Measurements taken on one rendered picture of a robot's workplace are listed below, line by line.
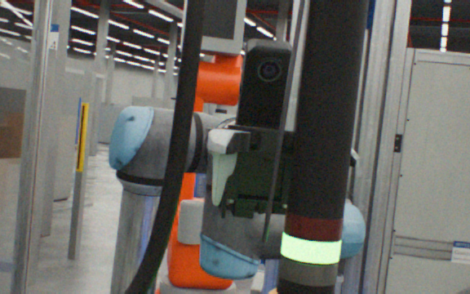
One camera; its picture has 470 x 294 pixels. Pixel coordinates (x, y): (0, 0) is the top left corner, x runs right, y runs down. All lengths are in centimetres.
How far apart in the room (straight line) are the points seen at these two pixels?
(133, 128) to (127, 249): 23
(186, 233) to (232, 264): 356
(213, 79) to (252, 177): 389
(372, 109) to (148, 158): 52
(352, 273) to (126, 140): 60
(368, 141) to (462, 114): 99
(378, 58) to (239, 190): 83
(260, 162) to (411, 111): 170
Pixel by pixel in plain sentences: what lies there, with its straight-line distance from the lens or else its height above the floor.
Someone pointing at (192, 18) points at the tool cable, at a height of 172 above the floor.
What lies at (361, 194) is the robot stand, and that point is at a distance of 128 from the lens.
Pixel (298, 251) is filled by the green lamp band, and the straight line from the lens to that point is 33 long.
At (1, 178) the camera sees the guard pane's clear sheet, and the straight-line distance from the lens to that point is 162.
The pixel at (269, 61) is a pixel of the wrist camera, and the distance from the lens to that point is 52.
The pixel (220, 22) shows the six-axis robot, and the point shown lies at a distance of 433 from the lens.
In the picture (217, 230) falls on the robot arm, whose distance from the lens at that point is 69.
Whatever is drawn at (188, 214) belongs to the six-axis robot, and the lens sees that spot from 421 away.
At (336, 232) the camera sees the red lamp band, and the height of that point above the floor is 162.
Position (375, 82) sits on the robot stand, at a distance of 128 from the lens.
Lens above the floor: 168
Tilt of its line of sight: 3 degrees down
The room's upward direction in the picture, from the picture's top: 6 degrees clockwise
